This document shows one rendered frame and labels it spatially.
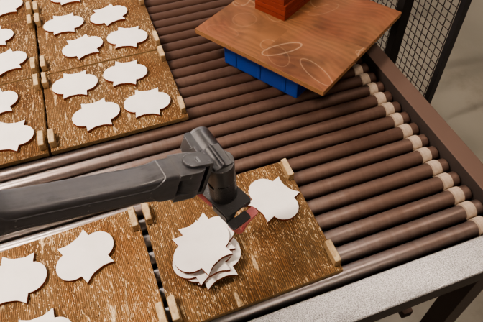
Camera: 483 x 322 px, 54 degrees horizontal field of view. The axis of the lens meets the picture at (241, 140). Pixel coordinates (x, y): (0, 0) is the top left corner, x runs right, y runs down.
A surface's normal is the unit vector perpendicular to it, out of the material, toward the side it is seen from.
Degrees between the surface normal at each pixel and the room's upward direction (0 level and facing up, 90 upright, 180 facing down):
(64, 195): 21
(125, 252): 0
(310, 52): 0
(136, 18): 0
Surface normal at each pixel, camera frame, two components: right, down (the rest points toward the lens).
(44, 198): 0.32, -0.73
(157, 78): -0.01, -0.65
